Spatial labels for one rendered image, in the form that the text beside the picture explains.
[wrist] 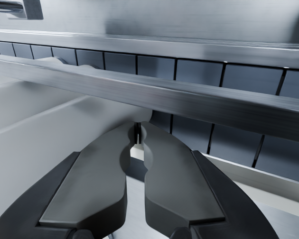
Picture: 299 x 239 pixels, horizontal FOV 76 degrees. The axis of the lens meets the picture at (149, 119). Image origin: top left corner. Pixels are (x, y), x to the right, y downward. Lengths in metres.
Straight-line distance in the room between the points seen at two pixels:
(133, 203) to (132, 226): 0.05
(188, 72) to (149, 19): 0.09
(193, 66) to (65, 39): 0.15
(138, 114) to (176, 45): 0.06
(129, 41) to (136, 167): 0.16
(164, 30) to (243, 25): 0.08
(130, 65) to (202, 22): 0.08
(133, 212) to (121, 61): 0.21
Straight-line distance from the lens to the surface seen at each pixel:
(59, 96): 0.17
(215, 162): 0.17
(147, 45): 0.18
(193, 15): 0.21
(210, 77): 0.16
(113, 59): 0.20
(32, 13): 0.25
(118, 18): 0.25
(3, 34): 0.34
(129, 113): 0.15
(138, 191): 0.27
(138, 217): 0.31
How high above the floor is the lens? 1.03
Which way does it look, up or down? 52 degrees down
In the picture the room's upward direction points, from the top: 130 degrees counter-clockwise
